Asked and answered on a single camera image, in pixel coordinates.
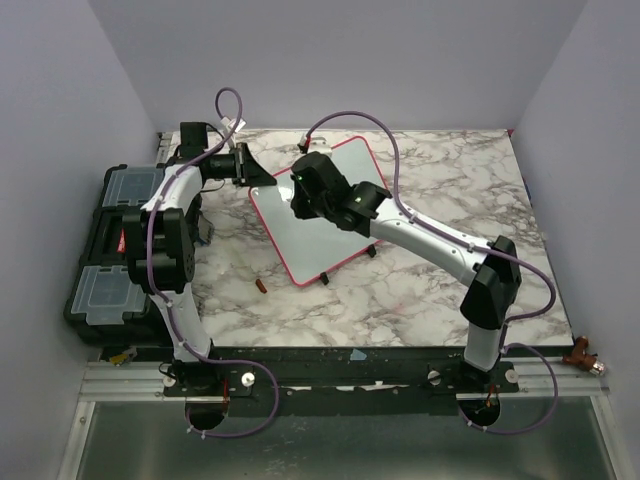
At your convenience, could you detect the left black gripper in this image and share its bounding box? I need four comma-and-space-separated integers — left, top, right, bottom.
206, 142, 278, 188

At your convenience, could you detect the pink framed whiteboard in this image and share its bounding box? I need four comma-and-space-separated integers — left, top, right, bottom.
248, 136, 394, 288

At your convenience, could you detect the brown marker cap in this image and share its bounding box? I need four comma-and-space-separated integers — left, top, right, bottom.
255, 279, 267, 294

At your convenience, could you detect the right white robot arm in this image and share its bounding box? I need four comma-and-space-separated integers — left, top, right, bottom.
291, 152, 522, 392

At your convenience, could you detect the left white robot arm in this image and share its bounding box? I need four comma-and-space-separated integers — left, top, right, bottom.
122, 117, 277, 395

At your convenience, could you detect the black plastic toolbox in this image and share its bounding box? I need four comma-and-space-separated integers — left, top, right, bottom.
64, 164, 201, 347

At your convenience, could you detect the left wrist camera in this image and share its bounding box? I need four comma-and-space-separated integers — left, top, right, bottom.
218, 116, 246, 149

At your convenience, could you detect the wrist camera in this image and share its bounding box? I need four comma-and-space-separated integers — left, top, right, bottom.
298, 136, 332, 157
218, 116, 246, 149

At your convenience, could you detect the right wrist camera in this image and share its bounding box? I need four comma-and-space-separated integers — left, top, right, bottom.
298, 136, 332, 157

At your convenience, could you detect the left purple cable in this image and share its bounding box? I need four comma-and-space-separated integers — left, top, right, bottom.
147, 88, 281, 441

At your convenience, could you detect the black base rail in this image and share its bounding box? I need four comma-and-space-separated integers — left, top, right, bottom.
164, 347, 519, 418

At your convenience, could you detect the copper cable connector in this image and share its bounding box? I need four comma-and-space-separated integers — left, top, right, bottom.
562, 336, 606, 376

